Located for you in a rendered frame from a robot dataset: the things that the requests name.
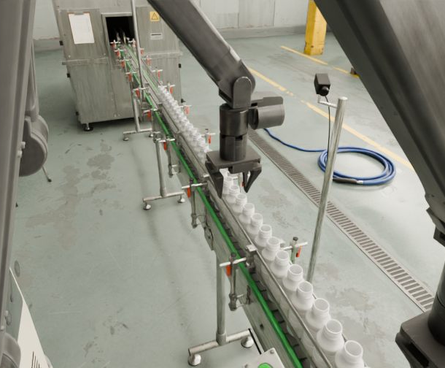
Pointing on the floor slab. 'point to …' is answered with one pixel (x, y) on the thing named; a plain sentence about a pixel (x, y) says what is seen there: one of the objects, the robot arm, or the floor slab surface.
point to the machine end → (90, 55)
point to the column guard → (314, 31)
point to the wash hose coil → (349, 175)
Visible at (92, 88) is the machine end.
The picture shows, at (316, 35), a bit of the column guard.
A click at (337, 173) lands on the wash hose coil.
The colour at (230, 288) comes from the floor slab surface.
